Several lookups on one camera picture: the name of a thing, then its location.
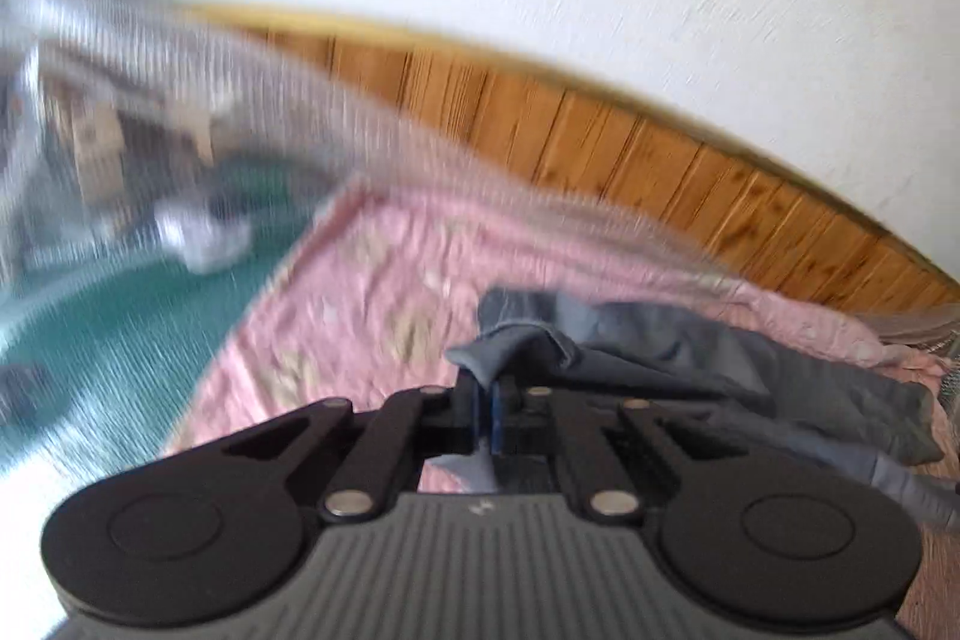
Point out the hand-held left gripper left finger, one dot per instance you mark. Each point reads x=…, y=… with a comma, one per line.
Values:
x=469, y=415

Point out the white crumpled item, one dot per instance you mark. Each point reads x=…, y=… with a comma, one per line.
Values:
x=206, y=239

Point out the grey pants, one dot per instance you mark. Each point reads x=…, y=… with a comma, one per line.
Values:
x=675, y=355

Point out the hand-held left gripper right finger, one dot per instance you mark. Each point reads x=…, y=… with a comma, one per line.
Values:
x=501, y=419

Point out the wooden headboard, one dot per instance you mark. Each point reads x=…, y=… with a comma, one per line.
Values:
x=600, y=138

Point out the cardboard box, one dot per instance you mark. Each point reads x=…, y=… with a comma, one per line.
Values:
x=97, y=149

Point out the teal bed sheet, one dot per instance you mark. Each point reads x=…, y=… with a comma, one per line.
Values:
x=120, y=340

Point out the pink bear-print blanket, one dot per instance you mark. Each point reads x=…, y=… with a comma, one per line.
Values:
x=352, y=325

